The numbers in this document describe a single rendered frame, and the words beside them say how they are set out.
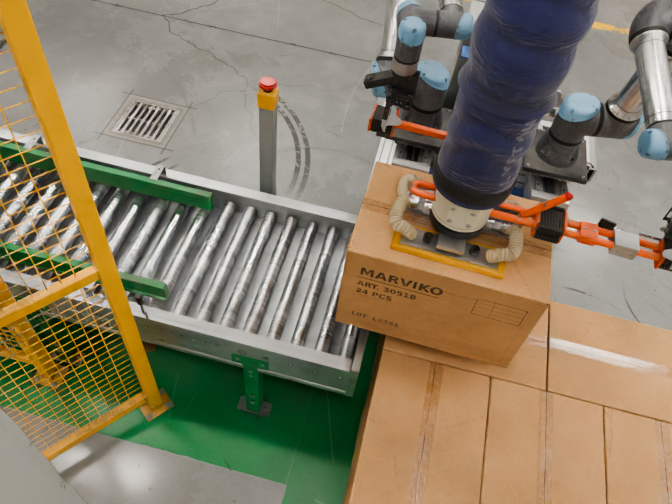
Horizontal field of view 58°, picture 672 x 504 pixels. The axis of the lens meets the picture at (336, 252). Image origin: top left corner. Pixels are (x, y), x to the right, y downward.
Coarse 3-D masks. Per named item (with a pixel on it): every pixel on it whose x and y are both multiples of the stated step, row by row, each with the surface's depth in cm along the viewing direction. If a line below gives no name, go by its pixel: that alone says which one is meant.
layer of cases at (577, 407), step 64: (576, 320) 233; (384, 384) 209; (448, 384) 211; (512, 384) 213; (576, 384) 216; (640, 384) 218; (384, 448) 195; (448, 448) 197; (512, 448) 199; (576, 448) 201; (640, 448) 203
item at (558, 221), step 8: (552, 208) 174; (560, 208) 173; (536, 216) 172; (544, 216) 172; (552, 216) 172; (560, 216) 172; (536, 224) 169; (544, 224) 170; (552, 224) 170; (560, 224) 170; (536, 232) 171; (544, 232) 170; (552, 232) 168; (560, 232) 168; (544, 240) 171; (552, 240) 171; (560, 240) 171
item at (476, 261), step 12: (420, 228) 181; (396, 240) 178; (408, 240) 177; (420, 240) 178; (432, 240) 178; (408, 252) 177; (420, 252) 176; (432, 252) 176; (444, 252) 176; (468, 252) 177; (480, 252) 177; (456, 264) 175; (468, 264) 175; (480, 264) 174; (492, 264) 175; (504, 264) 176; (492, 276) 175
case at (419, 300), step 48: (384, 192) 192; (384, 240) 180; (480, 240) 183; (528, 240) 185; (384, 288) 186; (432, 288) 179; (480, 288) 174; (528, 288) 174; (432, 336) 199; (480, 336) 192
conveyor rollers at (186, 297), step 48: (0, 192) 245; (48, 192) 247; (96, 192) 249; (48, 240) 235; (144, 240) 237; (192, 240) 239; (240, 240) 241; (288, 240) 244; (336, 240) 248; (192, 288) 225; (240, 288) 227; (288, 288) 229; (336, 288) 231
